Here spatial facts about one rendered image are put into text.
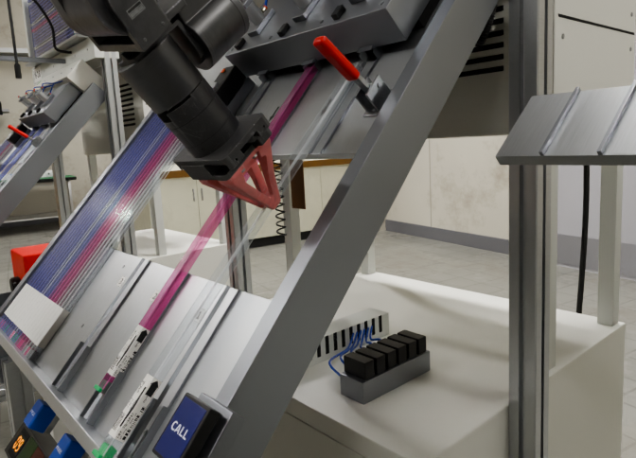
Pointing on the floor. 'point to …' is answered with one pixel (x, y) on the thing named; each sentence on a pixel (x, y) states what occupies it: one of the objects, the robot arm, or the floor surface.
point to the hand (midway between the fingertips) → (268, 200)
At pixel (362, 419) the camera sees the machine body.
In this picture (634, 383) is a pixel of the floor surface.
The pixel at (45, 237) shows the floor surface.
